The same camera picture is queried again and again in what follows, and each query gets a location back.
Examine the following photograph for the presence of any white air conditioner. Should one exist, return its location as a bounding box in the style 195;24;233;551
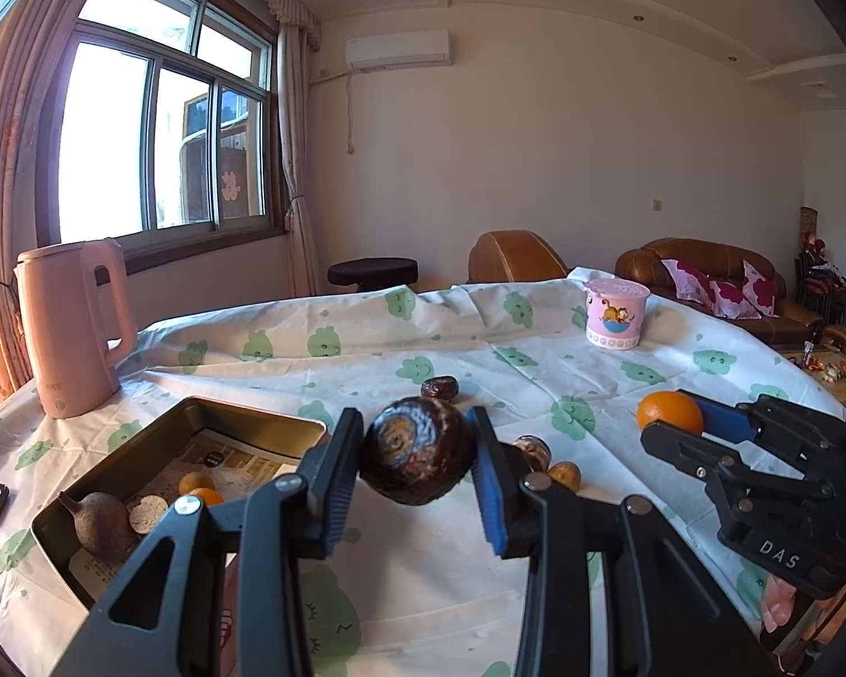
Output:
344;30;452;72

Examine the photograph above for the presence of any large orange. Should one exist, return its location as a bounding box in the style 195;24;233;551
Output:
636;390;704;438

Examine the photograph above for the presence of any printed paper sheet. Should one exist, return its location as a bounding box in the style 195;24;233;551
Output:
67;430;304;604

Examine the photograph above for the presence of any sliding glass window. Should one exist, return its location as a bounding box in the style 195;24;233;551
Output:
35;0;287;255

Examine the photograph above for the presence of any brown pear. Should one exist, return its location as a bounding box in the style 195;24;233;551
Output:
58;491;140;565

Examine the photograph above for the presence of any air conditioner cable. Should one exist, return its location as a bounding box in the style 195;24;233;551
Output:
310;69;357;156

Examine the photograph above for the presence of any dark wooden shelf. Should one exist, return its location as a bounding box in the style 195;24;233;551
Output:
793;208;846;311

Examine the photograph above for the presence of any pink electric kettle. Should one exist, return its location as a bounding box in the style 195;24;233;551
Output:
14;238;138;419

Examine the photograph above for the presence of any cluttered low table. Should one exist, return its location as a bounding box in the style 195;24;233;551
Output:
782;324;846;403

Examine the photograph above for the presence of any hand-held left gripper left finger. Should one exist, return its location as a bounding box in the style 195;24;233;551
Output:
49;407;365;677

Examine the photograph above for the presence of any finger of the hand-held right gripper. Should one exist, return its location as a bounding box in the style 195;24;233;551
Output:
640;421;819;502
677;389;846;467

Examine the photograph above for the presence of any rectangular metal tin box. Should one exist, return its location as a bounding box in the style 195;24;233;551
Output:
32;396;329;650

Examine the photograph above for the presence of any brown leather chair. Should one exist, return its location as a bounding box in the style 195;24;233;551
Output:
467;229;572;284

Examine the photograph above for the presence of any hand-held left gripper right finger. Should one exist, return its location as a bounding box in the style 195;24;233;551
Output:
469;405;773;677

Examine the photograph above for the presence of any pink cartoon cup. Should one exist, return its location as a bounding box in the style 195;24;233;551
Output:
582;277;651;351

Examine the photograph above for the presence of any beige tied curtain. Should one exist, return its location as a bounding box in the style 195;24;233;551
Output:
276;21;321;297

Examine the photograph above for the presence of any round sliced cake piece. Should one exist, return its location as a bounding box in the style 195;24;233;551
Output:
127;495;174;533

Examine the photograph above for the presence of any white green-printed tablecloth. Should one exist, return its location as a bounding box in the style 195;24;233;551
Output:
0;266;846;677

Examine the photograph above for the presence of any peach patterned curtain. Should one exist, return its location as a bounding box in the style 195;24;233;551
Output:
0;0;124;403

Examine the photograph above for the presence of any black round stool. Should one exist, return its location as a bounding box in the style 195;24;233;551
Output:
326;257;419;292

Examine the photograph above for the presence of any floral pink pillow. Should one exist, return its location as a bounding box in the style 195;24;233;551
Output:
661;257;720;311
708;261;780;318

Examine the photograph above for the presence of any cut sugarcane piece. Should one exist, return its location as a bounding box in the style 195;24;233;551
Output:
513;435;552;472

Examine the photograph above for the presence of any brown leather sofa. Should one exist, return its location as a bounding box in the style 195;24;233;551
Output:
615;238;826;346

